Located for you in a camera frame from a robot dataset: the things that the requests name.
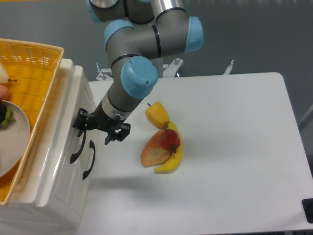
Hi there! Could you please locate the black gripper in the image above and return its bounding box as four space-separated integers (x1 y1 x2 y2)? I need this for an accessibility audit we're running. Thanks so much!
72 102 131 145

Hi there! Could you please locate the black top drawer handle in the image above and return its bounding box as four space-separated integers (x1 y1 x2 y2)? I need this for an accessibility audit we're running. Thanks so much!
70 130 87 164

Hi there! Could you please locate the black drawer handle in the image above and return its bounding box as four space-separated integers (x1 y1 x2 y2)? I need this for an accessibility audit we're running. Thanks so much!
70 130 87 164
82 140 96 180

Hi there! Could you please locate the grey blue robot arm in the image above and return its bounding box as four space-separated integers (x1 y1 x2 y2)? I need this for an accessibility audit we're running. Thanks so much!
73 0 204 143

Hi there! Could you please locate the white drawer cabinet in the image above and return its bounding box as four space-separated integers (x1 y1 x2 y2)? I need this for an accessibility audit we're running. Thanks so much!
0 59 98 230

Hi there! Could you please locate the yellow bell pepper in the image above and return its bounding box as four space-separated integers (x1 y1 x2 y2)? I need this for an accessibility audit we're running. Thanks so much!
145 101 169 129

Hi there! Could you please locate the red bell pepper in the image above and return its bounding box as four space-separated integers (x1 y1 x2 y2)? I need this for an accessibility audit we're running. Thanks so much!
160 129 180 153

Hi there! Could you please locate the yellow banana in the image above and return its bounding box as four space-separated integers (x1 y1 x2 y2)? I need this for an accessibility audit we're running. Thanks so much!
154 121 183 174

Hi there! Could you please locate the grey ribbed plate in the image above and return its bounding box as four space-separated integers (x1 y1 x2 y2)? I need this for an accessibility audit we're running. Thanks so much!
0 101 30 176

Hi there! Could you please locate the yellow woven basket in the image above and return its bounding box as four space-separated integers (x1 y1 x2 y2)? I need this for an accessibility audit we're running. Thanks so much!
0 38 64 206

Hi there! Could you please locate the dark eggplant green stem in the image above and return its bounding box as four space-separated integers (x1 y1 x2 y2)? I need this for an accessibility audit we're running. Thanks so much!
0 100 16 129

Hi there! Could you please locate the pink peach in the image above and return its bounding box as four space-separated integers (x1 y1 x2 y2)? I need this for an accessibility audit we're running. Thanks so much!
0 85 10 100

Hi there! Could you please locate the white pear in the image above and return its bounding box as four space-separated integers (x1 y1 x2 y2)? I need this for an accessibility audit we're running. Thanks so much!
0 63 17 85

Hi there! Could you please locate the black corner device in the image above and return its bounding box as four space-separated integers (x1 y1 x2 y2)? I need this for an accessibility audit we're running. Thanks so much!
302 198 313 224

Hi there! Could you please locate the black lower drawer handle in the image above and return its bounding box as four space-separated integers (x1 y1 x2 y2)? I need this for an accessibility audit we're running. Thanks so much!
82 140 96 180

